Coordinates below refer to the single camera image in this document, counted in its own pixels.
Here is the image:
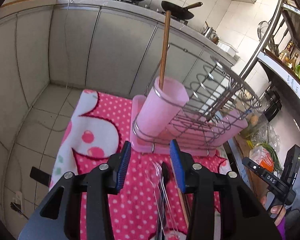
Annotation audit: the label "steel kettle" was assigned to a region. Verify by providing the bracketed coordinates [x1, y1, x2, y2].
[202, 21, 217, 40]

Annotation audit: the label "pink polka dot blanket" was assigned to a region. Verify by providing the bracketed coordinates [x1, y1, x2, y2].
[49, 88, 228, 240]

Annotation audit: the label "black plastic spoon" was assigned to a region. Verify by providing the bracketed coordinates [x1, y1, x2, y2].
[158, 162, 170, 239]

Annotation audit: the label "orange white food bag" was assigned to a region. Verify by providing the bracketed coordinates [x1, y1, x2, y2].
[249, 146, 274, 172]

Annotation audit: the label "glass bottle on shelf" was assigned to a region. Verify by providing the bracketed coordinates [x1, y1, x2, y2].
[278, 41, 294, 64]

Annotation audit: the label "wire utensil drying rack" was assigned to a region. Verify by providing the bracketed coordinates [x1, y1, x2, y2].
[144, 43, 260, 151]

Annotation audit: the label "person's right hand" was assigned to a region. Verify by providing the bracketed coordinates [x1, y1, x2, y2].
[260, 195, 286, 225]

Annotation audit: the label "black wok wooden handle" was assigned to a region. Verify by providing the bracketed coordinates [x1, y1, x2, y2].
[161, 1, 203, 21]

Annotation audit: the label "clear plastic bag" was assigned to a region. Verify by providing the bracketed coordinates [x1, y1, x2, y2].
[251, 124, 281, 153]

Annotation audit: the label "glass bowl of vegetables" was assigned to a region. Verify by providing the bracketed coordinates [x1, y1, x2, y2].
[239, 100, 269, 139]

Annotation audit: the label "right pink plastic cup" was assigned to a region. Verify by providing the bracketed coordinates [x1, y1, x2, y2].
[209, 109, 248, 147]

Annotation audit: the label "clear plastic fork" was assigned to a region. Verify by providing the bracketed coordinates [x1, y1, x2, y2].
[146, 161, 179, 239]

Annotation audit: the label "green onions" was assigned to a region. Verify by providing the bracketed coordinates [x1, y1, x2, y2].
[255, 142, 283, 172]

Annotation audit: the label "pink plastic cup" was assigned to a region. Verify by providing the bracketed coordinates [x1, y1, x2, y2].
[135, 77, 190, 139]
[209, 109, 248, 147]

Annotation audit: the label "gas stove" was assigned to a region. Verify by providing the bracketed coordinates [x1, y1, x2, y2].
[115, 0, 185, 14]

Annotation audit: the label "wire skimmer strainer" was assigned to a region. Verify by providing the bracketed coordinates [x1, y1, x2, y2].
[257, 21, 269, 40]

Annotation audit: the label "left pink plastic cup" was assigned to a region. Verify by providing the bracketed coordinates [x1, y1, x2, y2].
[135, 77, 190, 139]

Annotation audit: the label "light wooden chopstick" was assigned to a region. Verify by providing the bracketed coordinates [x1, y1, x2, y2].
[159, 10, 171, 90]
[170, 154, 191, 230]

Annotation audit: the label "black blender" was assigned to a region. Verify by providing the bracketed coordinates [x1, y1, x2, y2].
[263, 90, 282, 122]

